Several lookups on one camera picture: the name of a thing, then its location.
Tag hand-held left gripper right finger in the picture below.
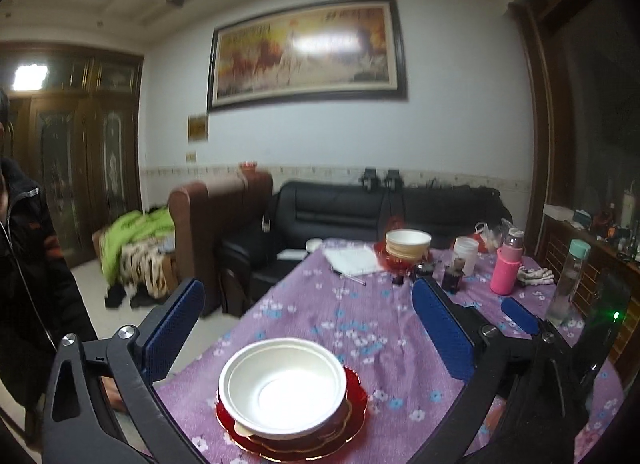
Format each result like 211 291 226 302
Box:
400 276 590 464

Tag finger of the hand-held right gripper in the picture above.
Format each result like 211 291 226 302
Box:
501 298 541 337

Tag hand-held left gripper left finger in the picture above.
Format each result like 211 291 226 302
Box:
41 278 207 464

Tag red patterned plate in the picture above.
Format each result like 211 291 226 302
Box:
216 366 370 463

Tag white foam bowl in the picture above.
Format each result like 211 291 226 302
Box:
218 338 348 438
225 343 342 427

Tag red plate with gold rim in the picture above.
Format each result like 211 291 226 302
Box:
244 369 355 451

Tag stack of disposable bowls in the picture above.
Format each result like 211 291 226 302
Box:
385 229 432 263

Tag white gloves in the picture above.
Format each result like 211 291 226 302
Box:
517 266 556 286

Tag pink sleeved bottle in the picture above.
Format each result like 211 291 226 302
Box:
490 228 526 295

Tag clear bottle mint cap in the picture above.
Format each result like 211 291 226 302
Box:
545 239 593 328

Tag dark glass jar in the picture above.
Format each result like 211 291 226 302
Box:
442 259 463 294

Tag wooden side cabinet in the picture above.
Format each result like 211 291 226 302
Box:
542 204 640 370

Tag dark clothes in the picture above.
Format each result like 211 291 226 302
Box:
104 284 151 310

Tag brown patterned cloth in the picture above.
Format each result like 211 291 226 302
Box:
120 241 173 300

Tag clear jar white lid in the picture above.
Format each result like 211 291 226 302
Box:
452 236 481 278

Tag clear plastic bag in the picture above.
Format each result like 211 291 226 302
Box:
474 221 507 252

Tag red glass plate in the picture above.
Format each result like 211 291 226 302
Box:
374 241 436 273

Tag green cloth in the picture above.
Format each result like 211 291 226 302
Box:
99 208 176 290

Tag pen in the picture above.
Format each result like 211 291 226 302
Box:
329 266 367 287

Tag brown armchair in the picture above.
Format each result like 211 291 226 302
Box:
167 171 275 317

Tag white bottle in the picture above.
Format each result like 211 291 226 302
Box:
620 189 635 230

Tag purple floral tablecloth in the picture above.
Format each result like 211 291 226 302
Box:
150 238 626 464

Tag black leather sofa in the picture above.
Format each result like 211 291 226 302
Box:
220 180 515 317

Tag wooden glass door cabinet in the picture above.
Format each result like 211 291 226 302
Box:
0 41 146 270

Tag framed horse painting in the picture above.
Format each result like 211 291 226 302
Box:
206 0 408 113

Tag wooden door frame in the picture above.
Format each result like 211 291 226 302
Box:
510 0 606 215

